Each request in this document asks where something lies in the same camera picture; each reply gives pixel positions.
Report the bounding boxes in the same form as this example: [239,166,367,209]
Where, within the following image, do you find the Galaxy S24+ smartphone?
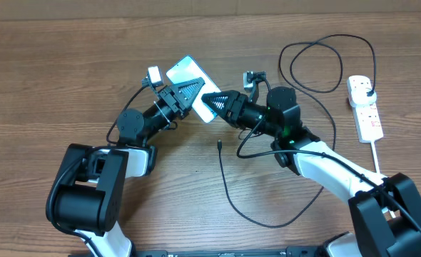
[166,55,220,124]

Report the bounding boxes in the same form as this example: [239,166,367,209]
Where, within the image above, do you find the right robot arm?
[202,87,421,256]

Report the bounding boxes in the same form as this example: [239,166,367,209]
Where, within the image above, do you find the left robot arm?
[46,78,205,256]

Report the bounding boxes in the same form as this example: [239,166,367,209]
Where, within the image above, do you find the white charger plug adapter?
[349,89,377,108]

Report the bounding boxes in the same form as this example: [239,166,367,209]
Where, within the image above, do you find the white power strip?
[345,74,385,144]

